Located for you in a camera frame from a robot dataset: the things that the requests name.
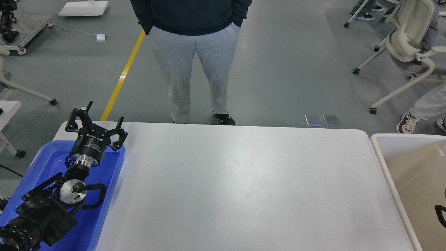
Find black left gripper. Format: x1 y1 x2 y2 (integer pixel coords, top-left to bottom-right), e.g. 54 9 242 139
65 101 128 167

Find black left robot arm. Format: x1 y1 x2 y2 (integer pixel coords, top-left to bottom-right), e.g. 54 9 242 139
1 101 128 251

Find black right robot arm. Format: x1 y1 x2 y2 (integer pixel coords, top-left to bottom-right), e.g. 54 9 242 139
434 205 446 228

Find blue plastic bin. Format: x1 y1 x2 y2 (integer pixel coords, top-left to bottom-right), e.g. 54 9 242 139
1 141 125 251

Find white chair base left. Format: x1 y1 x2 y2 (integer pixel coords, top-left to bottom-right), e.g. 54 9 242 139
0 47 57 106

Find metal wheeled cart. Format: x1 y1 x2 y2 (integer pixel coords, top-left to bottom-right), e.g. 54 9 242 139
0 0 53 56

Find white flat board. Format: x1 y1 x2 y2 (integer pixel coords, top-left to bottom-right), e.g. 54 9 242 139
58 0 109 16

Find standing person grey trousers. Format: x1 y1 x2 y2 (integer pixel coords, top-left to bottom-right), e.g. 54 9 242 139
131 0 252 126

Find left metal floor plate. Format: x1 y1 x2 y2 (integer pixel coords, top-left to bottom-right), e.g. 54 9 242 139
305 115 322 127

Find metal floor plate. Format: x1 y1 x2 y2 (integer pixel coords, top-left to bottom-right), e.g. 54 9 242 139
322 114 341 127
305 115 322 127

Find right metal floor plate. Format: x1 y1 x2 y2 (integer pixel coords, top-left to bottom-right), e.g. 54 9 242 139
322 114 341 127

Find far seated person feet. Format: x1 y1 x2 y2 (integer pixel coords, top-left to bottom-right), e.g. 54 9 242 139
344 0 383 28

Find white plastic bin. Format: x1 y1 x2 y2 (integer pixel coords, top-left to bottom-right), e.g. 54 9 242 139
370 134 446 251

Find white office chair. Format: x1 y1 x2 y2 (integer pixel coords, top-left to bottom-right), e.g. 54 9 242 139
353 0 445 114

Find white power adapter with cable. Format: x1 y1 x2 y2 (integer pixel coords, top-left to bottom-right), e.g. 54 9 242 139
53 23 108 42

